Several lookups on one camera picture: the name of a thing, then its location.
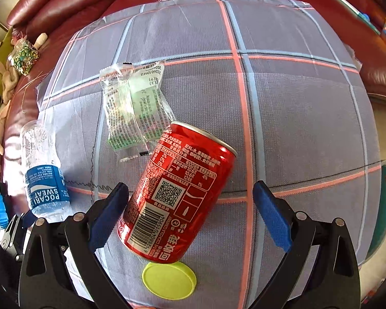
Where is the red soda can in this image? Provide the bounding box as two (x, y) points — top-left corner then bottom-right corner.
(117, 121), (238, 264)

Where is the clear wrapper with green print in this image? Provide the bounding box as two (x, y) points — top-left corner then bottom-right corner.
(99, 59), (177, 163)

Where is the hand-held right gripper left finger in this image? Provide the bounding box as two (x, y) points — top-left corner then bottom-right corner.
(19, 182), (131, 309)

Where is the red leather sofa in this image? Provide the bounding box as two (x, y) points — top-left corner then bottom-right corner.
(0, 0), (386, 200)

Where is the teal plastic strip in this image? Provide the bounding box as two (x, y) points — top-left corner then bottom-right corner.
(333, 0), (382, 35)

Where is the yellow-green plastic lid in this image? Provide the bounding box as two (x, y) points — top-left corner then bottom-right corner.
(142, 261), (198, 299)

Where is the clear bottle with blue label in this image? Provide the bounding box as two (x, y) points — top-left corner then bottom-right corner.
(20, 120), (73, 224)

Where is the green round bin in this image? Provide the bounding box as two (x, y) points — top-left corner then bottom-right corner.
(362, 159), (386, 266)

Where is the grey plaid cloth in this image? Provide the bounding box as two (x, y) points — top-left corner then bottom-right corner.
(35, 0), (384, 309)

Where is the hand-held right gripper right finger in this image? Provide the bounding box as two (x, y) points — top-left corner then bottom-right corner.
(248, 180), (361, 309)

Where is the bag of shiny confetti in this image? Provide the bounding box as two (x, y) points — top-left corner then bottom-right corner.
(8, 37), (41, 76)

